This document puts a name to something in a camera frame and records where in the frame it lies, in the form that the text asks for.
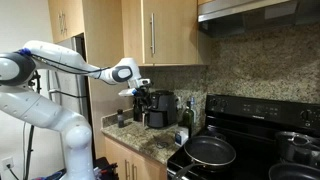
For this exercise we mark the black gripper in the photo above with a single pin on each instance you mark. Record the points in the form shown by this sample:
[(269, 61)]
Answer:
[(141, 89)]

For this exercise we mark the small dark capped bottle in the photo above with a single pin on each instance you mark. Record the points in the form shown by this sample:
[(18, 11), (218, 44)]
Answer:
[(120, 119)]

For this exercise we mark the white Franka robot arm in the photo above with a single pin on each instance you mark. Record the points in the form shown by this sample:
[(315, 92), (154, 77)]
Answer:
[(40, 110)]

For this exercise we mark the black air fryer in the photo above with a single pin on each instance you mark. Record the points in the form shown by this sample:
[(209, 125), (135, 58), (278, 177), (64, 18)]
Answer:
[(162, 108)]

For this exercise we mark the dark green oil bottle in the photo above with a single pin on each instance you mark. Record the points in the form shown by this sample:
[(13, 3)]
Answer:
[(187, 118)]

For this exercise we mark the clear bottle with blue cap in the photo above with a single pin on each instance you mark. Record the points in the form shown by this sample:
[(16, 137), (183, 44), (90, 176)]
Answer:
[(193, 106)]

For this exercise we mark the blue and white box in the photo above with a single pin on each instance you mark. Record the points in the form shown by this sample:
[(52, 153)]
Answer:
[(181, 137)]

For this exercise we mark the wooden base cabinet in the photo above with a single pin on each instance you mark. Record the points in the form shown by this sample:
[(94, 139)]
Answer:
[(115, 156)]

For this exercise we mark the stainless steel refrigerator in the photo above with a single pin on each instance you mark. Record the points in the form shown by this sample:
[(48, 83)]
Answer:
[(71, 86)]

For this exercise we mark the tall wooden side panel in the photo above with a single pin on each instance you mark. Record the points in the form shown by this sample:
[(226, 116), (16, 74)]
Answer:
[(100, 33)]

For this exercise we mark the black and red tool clutter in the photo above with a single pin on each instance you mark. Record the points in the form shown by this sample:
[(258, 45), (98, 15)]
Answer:
[(105, 168)]

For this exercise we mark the black frying pan silver rim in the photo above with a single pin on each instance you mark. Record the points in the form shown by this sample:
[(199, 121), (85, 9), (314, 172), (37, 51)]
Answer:
[(210, 151)]

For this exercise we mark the wooden cabinet above fridge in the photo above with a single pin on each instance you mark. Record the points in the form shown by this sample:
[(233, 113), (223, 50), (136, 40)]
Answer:
[(65, 18)]

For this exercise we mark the blue floor item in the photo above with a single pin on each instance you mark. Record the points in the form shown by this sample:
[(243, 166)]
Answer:
[(50, 175)]

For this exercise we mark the black electric stove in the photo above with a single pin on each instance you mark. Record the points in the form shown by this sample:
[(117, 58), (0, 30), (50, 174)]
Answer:
[(260, 126)]

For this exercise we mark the stainless range hood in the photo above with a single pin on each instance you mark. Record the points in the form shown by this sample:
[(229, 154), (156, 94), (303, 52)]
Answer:
[(253, 13)]

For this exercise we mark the dark pot with lid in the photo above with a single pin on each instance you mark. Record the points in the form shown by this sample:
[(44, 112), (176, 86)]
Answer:
[(296, 146)]

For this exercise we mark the black skillet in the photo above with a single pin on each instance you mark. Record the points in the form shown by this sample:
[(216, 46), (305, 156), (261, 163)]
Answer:
[(293, 172)]

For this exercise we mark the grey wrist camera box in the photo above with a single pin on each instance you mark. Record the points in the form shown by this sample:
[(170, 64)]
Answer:
[(126, 93)]

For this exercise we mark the wooden wall cabinet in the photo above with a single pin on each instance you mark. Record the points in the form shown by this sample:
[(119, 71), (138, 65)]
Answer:
[(173, 33)]

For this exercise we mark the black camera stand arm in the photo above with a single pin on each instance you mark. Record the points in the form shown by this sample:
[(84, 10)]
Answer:
[(35, 81)]

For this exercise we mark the white wall outlet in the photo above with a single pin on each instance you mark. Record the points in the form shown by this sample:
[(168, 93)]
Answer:
[(7, 163)]

